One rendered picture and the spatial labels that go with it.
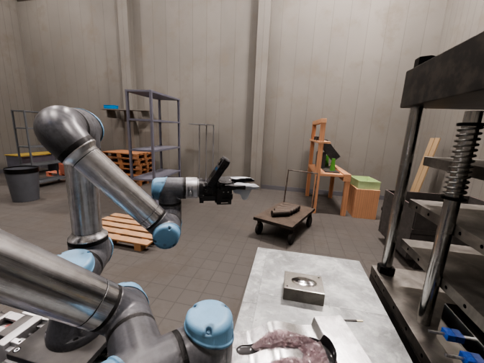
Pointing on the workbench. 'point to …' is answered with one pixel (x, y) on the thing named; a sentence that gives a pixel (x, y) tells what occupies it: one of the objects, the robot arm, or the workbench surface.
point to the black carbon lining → (310, 337)
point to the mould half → (341, 342)
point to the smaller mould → (303, 288)
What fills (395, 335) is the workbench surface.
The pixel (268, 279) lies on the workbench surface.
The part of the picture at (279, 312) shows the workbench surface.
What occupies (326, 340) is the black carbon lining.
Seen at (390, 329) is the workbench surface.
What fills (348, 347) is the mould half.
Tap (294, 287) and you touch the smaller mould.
